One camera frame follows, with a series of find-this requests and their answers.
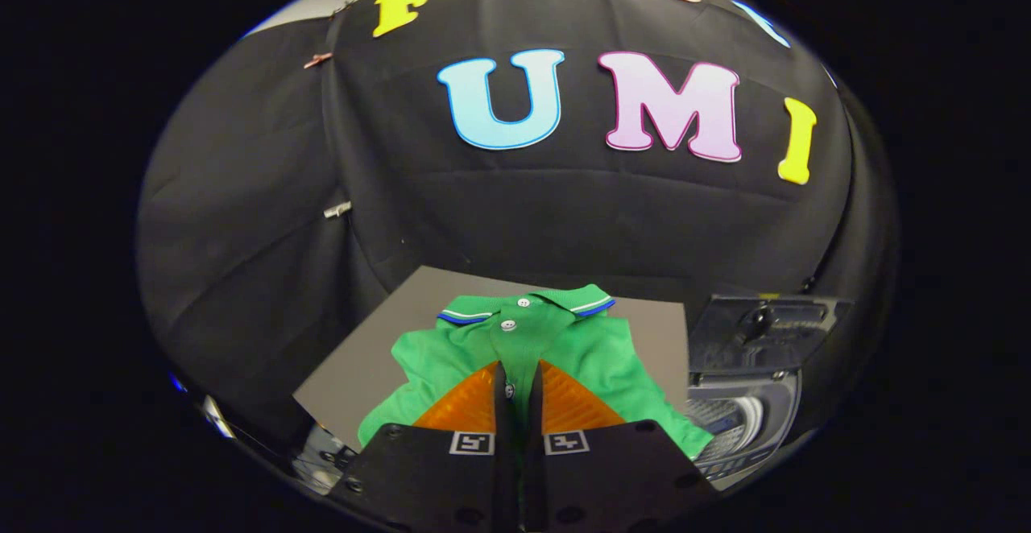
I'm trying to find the green polo shirt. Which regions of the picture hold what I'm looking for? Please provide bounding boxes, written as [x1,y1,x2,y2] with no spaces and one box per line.
[357,283,714,461]

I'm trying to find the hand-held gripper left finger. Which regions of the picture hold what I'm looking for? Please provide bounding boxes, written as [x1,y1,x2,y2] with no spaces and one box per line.
[334,360,526,533]

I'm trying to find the transparent washing machine lid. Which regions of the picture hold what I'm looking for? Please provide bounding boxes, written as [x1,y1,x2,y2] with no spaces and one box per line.
[689,293,855,375]

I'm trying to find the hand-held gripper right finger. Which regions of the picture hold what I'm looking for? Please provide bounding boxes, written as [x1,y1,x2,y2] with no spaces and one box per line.
[524,358,719,533]

